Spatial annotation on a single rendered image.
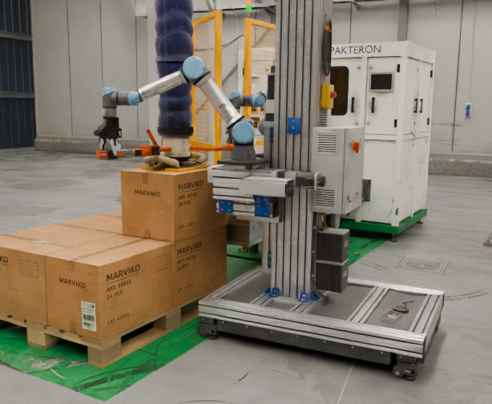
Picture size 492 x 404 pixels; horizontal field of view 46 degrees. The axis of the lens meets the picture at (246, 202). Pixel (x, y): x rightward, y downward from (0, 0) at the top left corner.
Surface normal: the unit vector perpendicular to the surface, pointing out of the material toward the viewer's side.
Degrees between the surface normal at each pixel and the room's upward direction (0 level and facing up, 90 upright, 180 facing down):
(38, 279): 90
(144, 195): 90
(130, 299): 90
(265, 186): 90
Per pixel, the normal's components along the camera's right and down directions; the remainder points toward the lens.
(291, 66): -0.43, 0.15
